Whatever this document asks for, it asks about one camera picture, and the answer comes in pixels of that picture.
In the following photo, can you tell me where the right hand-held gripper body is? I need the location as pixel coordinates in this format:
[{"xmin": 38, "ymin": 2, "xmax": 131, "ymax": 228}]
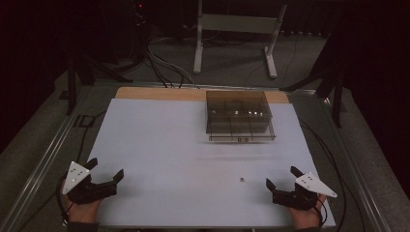
[{"xmin": 272, "ymin": 171, "xmax": 338, "ymax": 212}]

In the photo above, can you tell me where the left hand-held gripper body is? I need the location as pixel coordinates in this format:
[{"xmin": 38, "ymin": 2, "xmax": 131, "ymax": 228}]
[{"xmin": 61, "ymin": 160, "xmax": 119, "ymax": 206}]

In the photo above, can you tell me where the clear compartment storage box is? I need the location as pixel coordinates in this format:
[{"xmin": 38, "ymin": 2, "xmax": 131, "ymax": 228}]
[{"xmin": 205, "ymin": 90, "xmax": 278, "ymax": 143}]

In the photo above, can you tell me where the person's right hand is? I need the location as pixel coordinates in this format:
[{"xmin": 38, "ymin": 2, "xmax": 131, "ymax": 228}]
[{"xmin": 287, "ymin": 193, "xmax": 329, "ymax": 231}]

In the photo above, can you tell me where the person's left hand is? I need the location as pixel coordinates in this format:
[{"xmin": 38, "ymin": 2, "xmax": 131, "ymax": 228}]
[{"xmin": 63, "ymin": 192, "xmax": 104, "ymax": 224}]

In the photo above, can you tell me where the white table mat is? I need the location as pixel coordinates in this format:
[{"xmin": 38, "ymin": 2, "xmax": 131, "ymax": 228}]
[{"xmin": 86, "ymin": 98, "xmax": 337, "ymax": 229}]

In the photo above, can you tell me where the black tripod stand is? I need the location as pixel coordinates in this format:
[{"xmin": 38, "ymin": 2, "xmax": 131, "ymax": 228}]
[
  {"xmin": 279, "ymin": 18, "xmax": 349, "ymax": 129},
  {"xmin": 58, "ymin": 47, "xmax": 133, "ymax": 116}
]

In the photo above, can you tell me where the white metal stand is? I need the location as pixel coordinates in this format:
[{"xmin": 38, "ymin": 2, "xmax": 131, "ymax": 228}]
[{"xmin": 192, "ymin": 0, "xmax": 288, "ymax": 80}]

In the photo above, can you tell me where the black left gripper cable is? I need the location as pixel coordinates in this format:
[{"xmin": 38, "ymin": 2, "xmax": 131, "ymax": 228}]
[{"xmin": 55, "ymin": 173, "xmax": 72, "ymax": 225}]

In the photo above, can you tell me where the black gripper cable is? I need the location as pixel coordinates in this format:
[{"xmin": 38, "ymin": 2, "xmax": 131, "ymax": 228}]
[
  {"xmin": 55, "ymin": 173, "xmax": 72, "ymax": 225},
  {"xmin": 299, "ymin": 118, "xmax": 348, "ymax": 232}
]

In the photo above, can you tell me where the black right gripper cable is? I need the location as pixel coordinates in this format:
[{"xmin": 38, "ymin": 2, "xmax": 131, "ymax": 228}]
[{"xmin": 299, "ymin": 118, "xmax": 348, "ymax": 232}]

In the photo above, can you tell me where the black floor socket frame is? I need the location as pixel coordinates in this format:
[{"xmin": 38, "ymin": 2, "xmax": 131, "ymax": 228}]
[{"xmin": 73, "ymin": 113, "xmax": 97, "ymax": 129}]

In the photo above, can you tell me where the metal floor rail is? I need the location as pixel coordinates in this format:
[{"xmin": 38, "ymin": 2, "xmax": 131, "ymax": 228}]
[
  {"xmin": 317, "ymin": 93, "xmax": 393, "ymax": 232},
  {"xmin": 0, "ymin": 86, "xmax": 95, "ymax": 232}
]

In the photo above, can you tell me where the bundle of floor cables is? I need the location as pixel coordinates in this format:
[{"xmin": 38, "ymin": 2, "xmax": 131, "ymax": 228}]
[{"xmin": 141, "ymin": 35, "xmax": 201, "ymax": 90}]

